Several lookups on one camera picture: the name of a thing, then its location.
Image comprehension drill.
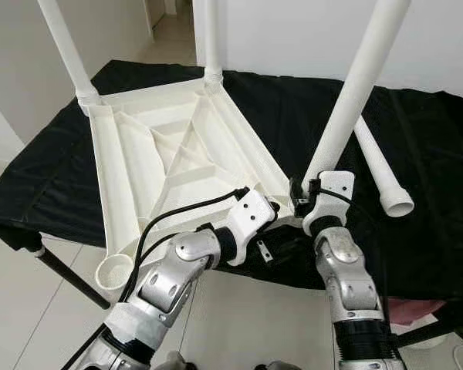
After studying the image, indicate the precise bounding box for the white plastic table leg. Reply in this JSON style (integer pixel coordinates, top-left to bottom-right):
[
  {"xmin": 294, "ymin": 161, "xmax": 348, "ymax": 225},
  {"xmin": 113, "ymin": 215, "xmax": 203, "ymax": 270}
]
[
  {"xmin": 302, "ymin": 0, "xmax": 412, "ymax": 182},
  {"xmin": 37, "ymin": 0, "xmax": 101, "ymax": 116},
  {"xmin": 203, "ymin": 0, "xmax": 225, "ymax": 89},
  {"xmin": 353, "ymin": 116, "xmax": 415, "ymax": 218}
]

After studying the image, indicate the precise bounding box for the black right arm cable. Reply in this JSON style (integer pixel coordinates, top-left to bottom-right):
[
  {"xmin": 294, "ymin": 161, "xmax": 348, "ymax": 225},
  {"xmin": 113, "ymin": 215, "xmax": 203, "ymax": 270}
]
[{"xmin": 309, "ymin": 185, "xmax": 371, "ymax": 232}]

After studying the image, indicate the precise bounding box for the black metal table leg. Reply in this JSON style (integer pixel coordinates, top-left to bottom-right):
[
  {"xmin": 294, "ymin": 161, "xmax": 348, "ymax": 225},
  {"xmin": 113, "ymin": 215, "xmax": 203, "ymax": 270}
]
[
  {"xmin": 27, "ymin": 243, "xmax": 113, "ymax": 309},
  {"xmin": 394, "ymin": 318, "xmax": 458, "ymax": 349}
]

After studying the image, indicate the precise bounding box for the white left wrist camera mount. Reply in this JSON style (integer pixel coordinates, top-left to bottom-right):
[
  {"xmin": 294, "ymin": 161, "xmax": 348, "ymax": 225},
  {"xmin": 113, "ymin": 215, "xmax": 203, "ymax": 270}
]
[{"xmin": 216, "ymin": 187, "xmax": 277, "ymax": 267}]

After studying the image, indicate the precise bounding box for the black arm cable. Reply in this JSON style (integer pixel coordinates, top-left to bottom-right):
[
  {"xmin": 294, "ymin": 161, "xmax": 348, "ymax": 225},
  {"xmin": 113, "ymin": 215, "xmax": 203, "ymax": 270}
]
[
  {"xmin": 62, "ymin": 187, "xmax": 252, "ymax": 370},
  {"xmin": 309, "ymin": 185, "xmax": 371, "ymax": 232}
]

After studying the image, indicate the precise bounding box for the black table cloth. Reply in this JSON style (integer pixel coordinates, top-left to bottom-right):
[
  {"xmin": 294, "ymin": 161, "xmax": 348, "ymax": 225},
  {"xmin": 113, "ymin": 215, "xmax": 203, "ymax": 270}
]
[{"xmin": 0, "ymin": 60, "xmax": 463, "ymax": 352}]

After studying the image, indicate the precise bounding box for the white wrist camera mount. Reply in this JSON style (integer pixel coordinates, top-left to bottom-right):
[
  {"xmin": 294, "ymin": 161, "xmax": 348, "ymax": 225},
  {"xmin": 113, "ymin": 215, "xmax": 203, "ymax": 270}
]
[
  {"xmin": 302, "ymin": 171, "xmax": 356, "ymax": 236},
  {"xmin": 216, "ymin": 187, "xmax": 277, "ymax": 267}
]

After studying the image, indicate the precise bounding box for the pink plastic object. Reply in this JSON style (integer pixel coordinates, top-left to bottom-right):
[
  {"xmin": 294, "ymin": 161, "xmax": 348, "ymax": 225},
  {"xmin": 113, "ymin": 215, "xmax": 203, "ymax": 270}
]
[{"xmin": 386, "ymin": 299, "xmax": 444, "ymax": 325}]

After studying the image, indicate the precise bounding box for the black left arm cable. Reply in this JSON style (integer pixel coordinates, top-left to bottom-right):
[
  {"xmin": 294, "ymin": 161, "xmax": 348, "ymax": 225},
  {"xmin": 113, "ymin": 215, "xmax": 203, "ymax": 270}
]
[{"xmin": 62, "ymin": 187, "xmax": 252, "ymax": 370}]

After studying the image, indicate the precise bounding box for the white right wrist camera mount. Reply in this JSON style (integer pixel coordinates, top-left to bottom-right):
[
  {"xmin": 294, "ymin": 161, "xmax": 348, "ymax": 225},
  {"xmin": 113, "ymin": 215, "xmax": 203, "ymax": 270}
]
[{"xmin": 302, "ymin": 171, "xmax": 356, "ymax": 236}]

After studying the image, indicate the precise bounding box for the white plastic table top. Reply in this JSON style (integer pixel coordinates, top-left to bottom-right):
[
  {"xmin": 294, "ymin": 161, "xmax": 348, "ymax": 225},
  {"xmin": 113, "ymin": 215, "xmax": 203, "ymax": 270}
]
[{"xmin": 83, "ymin": 76, "xmax": 302, "ymax": 292}]

